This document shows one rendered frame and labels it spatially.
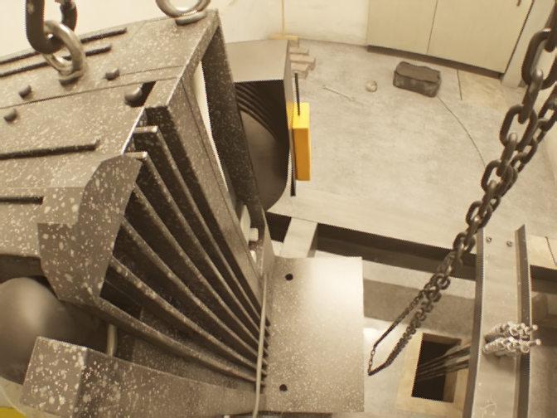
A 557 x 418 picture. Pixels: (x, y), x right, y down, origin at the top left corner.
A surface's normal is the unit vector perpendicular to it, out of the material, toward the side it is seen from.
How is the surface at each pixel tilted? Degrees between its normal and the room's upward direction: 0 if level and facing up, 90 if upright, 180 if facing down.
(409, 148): 0
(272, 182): 90
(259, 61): 0
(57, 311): 61
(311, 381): 0
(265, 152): 90
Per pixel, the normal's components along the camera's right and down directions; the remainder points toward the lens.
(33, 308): 0.28, -0.64
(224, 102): -0.04, 0.83
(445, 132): -0.07, -0.57
